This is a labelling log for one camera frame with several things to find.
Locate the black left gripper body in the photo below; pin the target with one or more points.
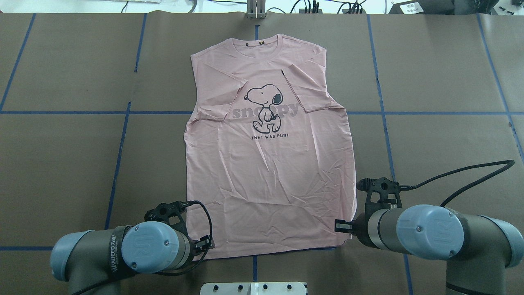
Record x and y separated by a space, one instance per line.
202 245

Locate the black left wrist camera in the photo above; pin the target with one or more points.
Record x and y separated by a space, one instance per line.
170 214

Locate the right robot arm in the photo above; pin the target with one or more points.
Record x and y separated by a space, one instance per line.
477 249

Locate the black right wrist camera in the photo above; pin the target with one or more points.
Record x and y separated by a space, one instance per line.
381 193

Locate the black box white label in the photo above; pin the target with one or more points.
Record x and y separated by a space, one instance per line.
429 7

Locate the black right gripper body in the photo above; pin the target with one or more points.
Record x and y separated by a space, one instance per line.
357 225

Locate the pink Snoopy t-shirt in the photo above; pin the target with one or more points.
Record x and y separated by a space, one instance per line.
268 150

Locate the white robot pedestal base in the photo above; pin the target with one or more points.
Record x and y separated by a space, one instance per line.
255 288

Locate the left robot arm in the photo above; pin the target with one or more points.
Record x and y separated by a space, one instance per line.
94 262

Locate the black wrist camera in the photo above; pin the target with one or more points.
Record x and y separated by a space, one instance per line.
170 214
381 193

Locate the aluminium frame post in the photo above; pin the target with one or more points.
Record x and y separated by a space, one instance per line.
256 9

